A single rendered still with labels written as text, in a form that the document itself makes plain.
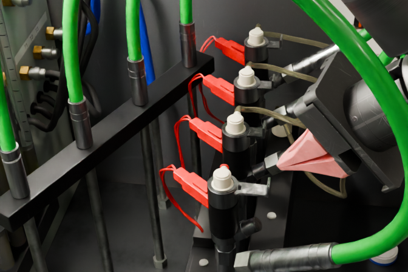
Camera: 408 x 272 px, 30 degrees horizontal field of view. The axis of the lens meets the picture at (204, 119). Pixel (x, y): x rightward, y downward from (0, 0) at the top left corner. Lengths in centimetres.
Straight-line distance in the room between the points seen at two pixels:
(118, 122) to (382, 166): 34
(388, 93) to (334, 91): 15
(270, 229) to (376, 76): 45
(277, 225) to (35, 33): 38
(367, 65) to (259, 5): 51
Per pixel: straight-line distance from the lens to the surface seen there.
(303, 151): 61
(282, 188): 91
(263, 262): 59
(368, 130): 58
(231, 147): 75
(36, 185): 77
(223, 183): 68
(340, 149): 59
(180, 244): 106
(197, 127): 79
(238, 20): 95
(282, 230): 86
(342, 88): 60
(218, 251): 74
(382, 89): 44
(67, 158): 79
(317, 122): 58
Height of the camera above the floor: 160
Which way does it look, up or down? 38 degrees down
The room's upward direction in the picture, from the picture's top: 3 degrees counter-clockwise
